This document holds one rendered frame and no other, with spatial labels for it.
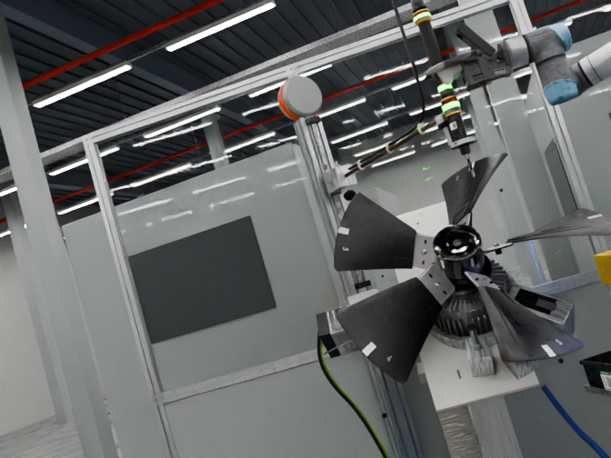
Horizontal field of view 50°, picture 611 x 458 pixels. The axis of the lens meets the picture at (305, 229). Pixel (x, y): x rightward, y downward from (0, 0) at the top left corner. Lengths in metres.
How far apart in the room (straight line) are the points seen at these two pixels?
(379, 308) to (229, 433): 1.13
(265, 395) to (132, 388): 1.82
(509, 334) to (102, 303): 3.12
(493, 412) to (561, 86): 0.84
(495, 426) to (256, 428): 1.01
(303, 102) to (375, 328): 1.03
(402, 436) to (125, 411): 2.31
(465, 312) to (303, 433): 1.00
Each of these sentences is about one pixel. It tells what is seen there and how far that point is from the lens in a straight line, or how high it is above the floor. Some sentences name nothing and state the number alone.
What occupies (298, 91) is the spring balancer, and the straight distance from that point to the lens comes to 2.34.
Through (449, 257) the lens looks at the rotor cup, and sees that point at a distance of 1.60.
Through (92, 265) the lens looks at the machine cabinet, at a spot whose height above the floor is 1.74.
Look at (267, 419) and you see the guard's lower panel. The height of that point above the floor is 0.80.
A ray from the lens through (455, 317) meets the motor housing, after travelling 1.73.
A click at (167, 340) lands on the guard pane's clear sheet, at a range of 2.58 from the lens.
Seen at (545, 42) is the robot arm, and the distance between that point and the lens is 1.77.
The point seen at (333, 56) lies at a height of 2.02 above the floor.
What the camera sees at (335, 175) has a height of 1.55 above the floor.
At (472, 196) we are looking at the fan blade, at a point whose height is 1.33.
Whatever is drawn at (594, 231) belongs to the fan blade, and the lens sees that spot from 1.64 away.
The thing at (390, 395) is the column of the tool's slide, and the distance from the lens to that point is 2.28.
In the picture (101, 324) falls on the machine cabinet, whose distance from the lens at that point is 4.24.
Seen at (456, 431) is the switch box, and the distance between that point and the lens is 2.01.
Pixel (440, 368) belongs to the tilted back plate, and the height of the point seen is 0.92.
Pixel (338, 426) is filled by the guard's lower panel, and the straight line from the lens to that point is 2.47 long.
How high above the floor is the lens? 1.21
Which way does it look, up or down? 5 degrees up
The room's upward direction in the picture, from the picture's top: 17 degrees counter-clockwise
